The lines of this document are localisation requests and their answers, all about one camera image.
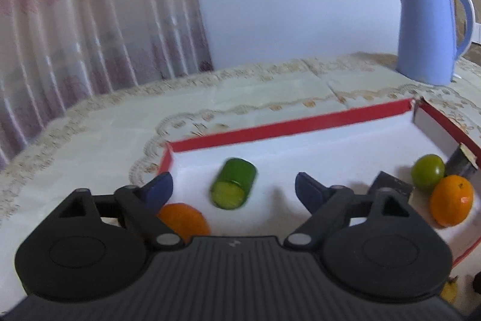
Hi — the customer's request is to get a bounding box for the orange tangerine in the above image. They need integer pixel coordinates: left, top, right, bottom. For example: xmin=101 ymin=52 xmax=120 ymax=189
xmin=429 ymin=174 xmax=474 ymax=227
xmin=157 ymin=203 xmax=211 ymax=244

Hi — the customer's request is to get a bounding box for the dark sugarcane piece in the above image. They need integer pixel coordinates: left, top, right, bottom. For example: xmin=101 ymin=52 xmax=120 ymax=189
xmin=367 ymin=171 xmax=414 ymax=204
xmin=444 ymin=144 xmax=479 ymax=180

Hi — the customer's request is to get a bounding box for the green cucumber piece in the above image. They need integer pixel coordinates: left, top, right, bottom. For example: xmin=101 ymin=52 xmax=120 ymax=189
xmin=210 ymin=157 xmax=258 ymax=210

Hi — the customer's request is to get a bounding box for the cream embroidered tablecloth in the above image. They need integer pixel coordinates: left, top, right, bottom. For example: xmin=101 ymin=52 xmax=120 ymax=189
xmin=1 ymin=52 xmax=480 ymax=311

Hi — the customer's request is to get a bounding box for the red white shallow box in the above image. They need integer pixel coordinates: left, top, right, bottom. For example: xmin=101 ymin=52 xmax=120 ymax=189
xmin=157 ymin=96 xmax=481 ymax=269

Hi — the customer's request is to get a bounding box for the small yellow fruit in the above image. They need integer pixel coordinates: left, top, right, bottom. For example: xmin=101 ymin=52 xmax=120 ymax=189
xmin=440 ymin=276 xmax=458 ymax=305

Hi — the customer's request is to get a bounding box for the blue electric kettle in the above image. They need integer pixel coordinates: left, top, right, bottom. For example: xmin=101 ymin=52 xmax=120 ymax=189
xmin=396 ymin=0 xmax=475 ymax=85

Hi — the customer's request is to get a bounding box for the pink patterned curtain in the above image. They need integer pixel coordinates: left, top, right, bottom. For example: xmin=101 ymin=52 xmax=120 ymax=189
xmin=1 ymin=0 xmax=213 ymax=165

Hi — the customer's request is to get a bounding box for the white wall switch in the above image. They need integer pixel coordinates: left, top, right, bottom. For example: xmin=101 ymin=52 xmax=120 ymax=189
xmin=471 ymin=23 xmax=481 ymax=45

